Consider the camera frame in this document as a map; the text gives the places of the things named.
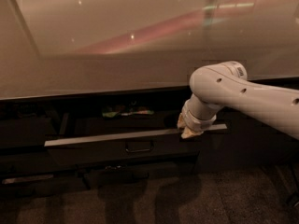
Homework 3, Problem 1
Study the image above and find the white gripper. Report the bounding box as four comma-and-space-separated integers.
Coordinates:
177, 103, 216, 139

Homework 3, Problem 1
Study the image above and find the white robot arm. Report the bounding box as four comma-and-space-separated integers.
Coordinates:
178, 62, 299, 139

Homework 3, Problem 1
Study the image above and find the dark left middle drawer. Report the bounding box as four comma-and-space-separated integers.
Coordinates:
0, 152, 74, 175

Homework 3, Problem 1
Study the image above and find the dark left top drawer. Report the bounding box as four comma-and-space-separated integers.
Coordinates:
0, 118, 57, 148

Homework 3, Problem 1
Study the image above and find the dark left bottom drawer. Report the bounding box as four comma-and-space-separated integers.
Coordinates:
0, 174, 91, 200

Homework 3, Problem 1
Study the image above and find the green snack bag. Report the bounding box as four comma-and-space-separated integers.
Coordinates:
102, 105, 154, 119

